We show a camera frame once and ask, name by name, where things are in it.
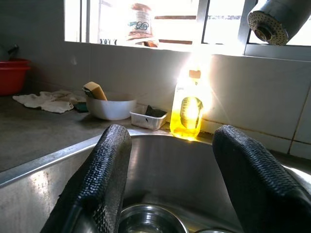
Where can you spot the white bowl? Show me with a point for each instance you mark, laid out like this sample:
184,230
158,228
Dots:
111,109

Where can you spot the red plastic basin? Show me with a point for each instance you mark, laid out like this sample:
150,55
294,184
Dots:
12,77

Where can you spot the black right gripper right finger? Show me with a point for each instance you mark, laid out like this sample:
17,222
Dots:
255,182

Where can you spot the white cloth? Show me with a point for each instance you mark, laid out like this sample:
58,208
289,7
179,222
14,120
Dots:
48,102

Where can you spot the steel bowl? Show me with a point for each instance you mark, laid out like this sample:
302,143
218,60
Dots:
213,231
150,218

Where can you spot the metal faucet head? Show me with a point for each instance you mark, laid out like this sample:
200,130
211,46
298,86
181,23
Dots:
279,14

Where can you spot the dark scrubber pad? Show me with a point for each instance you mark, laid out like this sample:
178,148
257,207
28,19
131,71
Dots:
154,112

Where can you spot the green scouring pad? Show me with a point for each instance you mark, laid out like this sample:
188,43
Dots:
81,107

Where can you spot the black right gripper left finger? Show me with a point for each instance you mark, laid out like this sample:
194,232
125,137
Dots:
102,170

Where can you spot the yellow dish soap bottle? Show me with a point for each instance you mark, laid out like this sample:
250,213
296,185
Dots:
177,123

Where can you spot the stainless steel sink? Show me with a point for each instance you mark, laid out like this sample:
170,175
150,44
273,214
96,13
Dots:
170,165

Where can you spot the window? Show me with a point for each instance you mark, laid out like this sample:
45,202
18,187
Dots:
202,24

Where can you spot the yellow sponge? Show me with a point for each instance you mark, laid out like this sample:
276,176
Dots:
94,91

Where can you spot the white plastic tray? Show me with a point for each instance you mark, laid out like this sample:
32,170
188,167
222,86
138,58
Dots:
145,120

